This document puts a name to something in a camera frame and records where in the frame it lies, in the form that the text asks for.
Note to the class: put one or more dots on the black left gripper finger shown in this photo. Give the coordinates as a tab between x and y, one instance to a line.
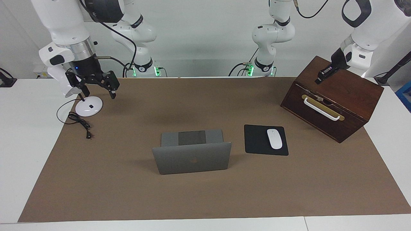
323	73
330	73

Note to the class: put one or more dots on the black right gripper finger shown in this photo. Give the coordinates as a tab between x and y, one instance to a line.
74	80
110	80

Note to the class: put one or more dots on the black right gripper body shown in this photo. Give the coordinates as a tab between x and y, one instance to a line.
84	67

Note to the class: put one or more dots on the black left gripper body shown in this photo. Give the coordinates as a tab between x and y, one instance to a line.
339	59

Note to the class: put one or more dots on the grey Apple laptop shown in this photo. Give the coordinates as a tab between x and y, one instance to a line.
192	160

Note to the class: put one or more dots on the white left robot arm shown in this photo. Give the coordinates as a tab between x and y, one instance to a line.
273	35

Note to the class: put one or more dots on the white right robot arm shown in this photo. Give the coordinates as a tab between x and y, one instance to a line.
64	22

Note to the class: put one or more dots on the dark brown wooden box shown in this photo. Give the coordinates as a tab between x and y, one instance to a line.
340	93

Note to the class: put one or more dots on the white desk lamp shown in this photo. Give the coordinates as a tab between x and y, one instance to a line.
90	107

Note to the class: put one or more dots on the black stand pole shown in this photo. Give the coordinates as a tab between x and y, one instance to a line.
396	65

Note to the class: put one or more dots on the black clamp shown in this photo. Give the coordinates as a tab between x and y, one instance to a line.
6	81

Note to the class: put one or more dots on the white computer mouse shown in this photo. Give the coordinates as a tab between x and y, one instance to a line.
274	139

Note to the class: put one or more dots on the black mouse pad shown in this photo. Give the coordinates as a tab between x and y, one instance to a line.
257	141

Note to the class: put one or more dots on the brown table mat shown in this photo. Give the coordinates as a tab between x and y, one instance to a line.
205	195

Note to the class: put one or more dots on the white wall socket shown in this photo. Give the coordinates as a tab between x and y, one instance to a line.
40	73

